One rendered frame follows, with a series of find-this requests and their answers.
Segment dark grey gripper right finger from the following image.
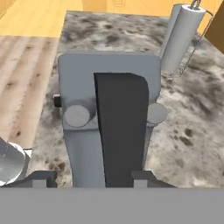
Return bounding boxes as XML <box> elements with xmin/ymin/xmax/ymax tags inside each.
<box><xmin>131</xmin><ymin>170</ymin><xmax>179</xmax><ymax>189</ymax></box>

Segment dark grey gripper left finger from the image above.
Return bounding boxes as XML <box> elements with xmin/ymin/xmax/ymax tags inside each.
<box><xmin>5</xmin><ymin>170</ymin><xmax>58</xmax><ymax>189</ymax></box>

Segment silver metal mixing bowl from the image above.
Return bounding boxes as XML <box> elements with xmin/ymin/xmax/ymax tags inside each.
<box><xmin>0</xmin><ymin>136</ymin><xmax>32</xmax><ymax>187</ymax></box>

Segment white paper towel roll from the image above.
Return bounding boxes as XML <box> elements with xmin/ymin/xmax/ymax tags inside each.
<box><xmin>158</xmin><ymin>3</ymin><xmax>207</xmax><ymax>74</ymax></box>

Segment wire paper towel holder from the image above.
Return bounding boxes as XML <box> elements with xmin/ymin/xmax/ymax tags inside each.
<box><xmin>170</xmin><ymin>0</ymin><xmax>214</xmax><ymax>81</ymax></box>

